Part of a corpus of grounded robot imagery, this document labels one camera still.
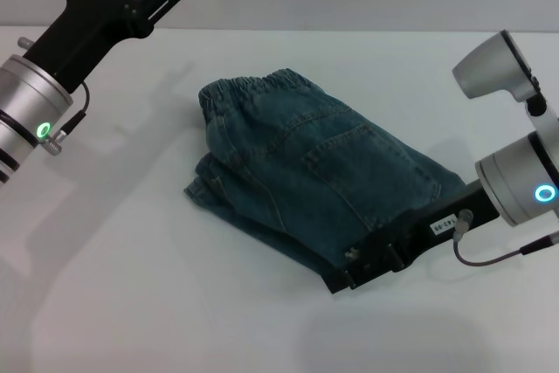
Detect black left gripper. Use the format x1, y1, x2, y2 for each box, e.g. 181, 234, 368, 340
21, 0, 191, 95

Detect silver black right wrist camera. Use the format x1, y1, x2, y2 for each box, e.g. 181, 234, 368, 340
451, 30, 548, 117

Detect black cable with metal plug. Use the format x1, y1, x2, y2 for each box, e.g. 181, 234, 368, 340
451, 208, 559, 267
40, 81, 91, 156

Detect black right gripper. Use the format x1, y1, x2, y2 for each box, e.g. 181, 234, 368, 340
320, 179, 500, 296

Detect blue denim shorts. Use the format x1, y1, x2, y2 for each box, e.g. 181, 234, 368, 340
183, 67, 467, 280

